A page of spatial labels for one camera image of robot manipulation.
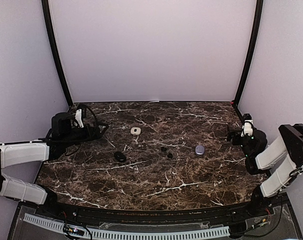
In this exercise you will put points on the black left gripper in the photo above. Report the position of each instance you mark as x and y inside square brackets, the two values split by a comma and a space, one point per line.
[90, 136]

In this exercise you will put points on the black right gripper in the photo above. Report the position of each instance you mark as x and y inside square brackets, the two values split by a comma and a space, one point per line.
[236, 141]

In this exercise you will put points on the white earbud charging case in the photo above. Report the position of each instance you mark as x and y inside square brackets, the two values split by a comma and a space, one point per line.
[135, 131]

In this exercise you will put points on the black earbud charging case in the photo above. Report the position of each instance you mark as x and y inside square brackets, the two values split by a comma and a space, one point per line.
[120, 157]

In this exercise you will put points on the purple earbud charging case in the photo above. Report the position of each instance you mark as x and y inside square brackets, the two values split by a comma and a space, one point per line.
[199, 150]

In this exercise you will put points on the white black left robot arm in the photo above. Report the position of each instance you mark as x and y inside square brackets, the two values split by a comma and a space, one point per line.
[66, 130]

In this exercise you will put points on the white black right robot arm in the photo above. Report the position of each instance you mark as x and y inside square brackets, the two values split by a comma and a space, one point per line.
[284, 156]

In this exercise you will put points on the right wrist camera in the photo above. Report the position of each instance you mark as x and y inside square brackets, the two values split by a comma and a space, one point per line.
[248, 125]

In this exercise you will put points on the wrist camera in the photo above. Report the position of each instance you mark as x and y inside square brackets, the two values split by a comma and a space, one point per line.
[79, 116]
[248, 125]

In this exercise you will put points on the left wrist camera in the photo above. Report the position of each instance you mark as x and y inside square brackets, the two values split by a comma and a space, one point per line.
[79, 116]

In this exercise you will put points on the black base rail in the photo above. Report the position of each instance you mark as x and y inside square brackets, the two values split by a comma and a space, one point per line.
[216, 215]

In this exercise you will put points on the grey slotted cable duct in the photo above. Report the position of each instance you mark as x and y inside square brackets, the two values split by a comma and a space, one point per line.
[113, 231]

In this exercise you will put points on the black frame post left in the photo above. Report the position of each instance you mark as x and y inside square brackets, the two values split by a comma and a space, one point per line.
[55, 52]

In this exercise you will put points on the black frame post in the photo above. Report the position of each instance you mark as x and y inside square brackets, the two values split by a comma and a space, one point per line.
[250, 52]
[55, 52]

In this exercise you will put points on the black frame post right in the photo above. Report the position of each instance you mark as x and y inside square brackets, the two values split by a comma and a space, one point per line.
[250, 52]

